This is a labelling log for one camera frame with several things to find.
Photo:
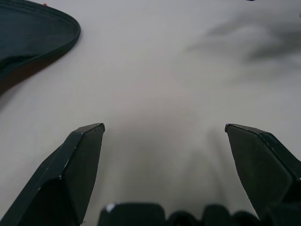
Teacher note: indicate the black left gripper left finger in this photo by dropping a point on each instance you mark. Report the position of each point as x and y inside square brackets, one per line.
[58, 179]

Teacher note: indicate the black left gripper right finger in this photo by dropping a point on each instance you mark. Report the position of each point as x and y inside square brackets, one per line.
[261, 169]

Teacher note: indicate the dark green fabric bag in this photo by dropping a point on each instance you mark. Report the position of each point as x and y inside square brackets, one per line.
[30, 35]

